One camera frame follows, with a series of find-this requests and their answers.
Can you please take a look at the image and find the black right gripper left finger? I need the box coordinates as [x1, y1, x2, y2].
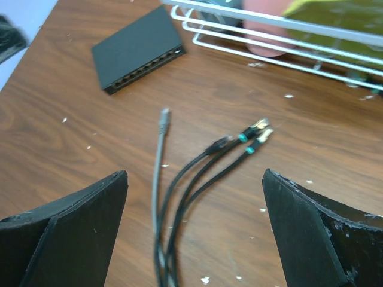
[1, 170, 128, 286]

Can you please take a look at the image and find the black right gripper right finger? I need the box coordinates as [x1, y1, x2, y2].
[262, 169, 382, 286]

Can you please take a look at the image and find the black round ethernet cable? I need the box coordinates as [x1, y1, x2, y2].
[154, 135, 235, 287]

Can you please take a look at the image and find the grey ethernet cable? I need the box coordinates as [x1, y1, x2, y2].
[151, 108, 177, 287]

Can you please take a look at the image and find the black network switch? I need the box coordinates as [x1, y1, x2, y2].
[91, 5, 186, 95]

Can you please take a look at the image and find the yellow-green dotted plate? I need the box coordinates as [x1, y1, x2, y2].
[282, 0, 382, 60]

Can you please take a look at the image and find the pink cup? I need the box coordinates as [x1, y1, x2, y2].
[242, 0, 295, 57]

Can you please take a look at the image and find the grey-blue mug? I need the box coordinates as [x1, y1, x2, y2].
[196, 0, 242, 26]

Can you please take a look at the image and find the black flat cable teal band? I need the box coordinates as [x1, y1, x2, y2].
[154, 118, 273, 286]

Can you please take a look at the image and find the white wire dish rack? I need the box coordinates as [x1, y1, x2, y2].
[168, 1, 382, 94]

